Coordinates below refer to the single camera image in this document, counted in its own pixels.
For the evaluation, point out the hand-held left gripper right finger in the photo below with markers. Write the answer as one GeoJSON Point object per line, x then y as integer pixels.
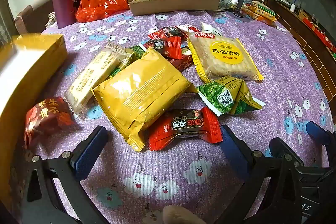
{"type": "Point", "coordinates": [233, 150]}

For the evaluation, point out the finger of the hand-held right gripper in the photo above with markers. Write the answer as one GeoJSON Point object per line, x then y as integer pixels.
{"type": "Point", "coordinates": [286, 150]}
{"type": "Point", "coordinates": [319, 133]}

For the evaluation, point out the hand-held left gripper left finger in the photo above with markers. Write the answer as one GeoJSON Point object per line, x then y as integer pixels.
{"type": "Point", "coordinates": [86, 158]}

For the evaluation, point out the green triangular snack packet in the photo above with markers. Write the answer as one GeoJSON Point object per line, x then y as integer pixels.
{"type": "Point", "coordinates": [225, 96]}

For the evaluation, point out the red candy packet black label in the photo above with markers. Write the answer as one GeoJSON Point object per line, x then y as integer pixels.
{"type": "Point", "coordinates": [165, 32]}
{"type": "Point", "coordinates": [183, 127]}
{"type": "Point", "coordinates": [164, 47]}

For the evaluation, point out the dark red gold-print packet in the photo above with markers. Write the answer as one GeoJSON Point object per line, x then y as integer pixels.
{"type": "Point", "coordinates": [47, 119]}

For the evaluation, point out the beige cracker packet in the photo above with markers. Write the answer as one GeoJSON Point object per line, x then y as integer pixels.
{"type": "Point", "coordinates": [92, 77]}

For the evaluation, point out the large yellow snack packet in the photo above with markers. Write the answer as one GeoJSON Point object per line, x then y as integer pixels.
{"type": "Point", "coordinates": [141, 92]}

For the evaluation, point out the dark red candy packet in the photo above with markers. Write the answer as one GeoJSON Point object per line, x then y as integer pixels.
{"type": "Point", "coordinates": [181, 62]}

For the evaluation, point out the yellow cardboard box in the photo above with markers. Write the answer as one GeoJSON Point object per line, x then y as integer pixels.
{"type": "Point", "coordinates": [29, 69]}

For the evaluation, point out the purple floral tablecloth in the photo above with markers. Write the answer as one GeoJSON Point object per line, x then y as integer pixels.
{"type": "Point", "coordinates": [170, 174]}

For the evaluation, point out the beige soft object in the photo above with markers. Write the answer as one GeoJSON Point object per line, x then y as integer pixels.
{"type": "Point", "coordinates": [179, 214]}

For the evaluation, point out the clear yellow-edged cracker packet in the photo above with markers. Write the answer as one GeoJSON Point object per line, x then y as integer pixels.
{"type": "Point", "coordinates": [225, 56]}

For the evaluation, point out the green leaf-print snack packet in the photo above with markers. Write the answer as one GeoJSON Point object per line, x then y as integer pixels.
{"type": "Point", "coordinates": [135, 52]}

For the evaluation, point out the white and green snack packet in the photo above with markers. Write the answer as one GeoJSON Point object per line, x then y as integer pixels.
{"type": "Point", "coordinates": [210, 28]}

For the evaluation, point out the red and white snack packet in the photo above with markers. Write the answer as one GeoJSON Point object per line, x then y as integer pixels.
{"type": "Point", "coordinates": [187, 29]}

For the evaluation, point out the pile of orange packets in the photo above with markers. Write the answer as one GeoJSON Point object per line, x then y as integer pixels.
{"type": "Point", "coordinates": [260, 12]}

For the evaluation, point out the patterned cloth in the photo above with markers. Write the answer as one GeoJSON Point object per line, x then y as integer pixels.
{"type": "Point", "coordinates": [51, 19]}

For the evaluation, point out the brown sofa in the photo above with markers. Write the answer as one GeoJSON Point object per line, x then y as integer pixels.
{"type": "Point", "coordinates": [34, 16]}

